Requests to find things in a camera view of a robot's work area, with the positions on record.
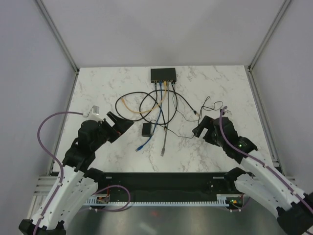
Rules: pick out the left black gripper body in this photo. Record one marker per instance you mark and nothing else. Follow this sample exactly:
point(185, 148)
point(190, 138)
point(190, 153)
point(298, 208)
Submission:
point(110, 133)

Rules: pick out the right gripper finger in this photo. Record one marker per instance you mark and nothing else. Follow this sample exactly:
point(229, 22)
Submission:
point(198, 130)
point(205, 122)

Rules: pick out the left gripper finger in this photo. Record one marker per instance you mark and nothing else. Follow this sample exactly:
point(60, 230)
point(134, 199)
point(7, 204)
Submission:
point(113, 119)
point(124, 125)

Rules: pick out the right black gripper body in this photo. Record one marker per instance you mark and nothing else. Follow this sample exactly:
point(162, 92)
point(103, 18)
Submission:
point(218, 140)

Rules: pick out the black power adapter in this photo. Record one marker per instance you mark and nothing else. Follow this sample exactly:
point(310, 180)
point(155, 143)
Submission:
point(146, 130)

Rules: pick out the black network switch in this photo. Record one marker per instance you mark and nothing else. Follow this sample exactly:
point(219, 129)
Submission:
point(163, 74)

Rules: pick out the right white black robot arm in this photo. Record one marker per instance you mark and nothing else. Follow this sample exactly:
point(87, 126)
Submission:
point(290, 205)

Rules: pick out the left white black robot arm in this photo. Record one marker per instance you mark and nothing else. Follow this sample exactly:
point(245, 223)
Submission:
point(76, 181)

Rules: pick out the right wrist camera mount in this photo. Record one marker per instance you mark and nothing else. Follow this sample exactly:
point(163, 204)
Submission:
point(224, 111)

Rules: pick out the black ethernet cable long loop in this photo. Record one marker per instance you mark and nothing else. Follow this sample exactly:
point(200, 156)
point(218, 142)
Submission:
point(139, 105)

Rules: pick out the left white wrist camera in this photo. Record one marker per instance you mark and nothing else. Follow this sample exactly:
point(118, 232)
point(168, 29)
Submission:
point(94, 112)

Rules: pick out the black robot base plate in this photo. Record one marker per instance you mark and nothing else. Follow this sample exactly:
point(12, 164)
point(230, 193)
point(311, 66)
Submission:
point(170, 187)

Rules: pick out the white slotted cable duct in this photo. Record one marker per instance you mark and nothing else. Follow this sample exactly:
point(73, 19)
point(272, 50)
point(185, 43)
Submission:
point(220, 201)

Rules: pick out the left aluminium frame post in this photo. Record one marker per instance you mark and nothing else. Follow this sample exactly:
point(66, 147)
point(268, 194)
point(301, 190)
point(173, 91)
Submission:
point(52, 26)

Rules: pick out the aluminium frame post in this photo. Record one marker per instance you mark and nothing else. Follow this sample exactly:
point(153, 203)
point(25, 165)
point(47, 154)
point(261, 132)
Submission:
point(270, 32)
point(52, 26)

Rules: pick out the right aluminium frame post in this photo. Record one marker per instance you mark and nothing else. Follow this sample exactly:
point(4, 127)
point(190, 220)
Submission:
point(270, 32)

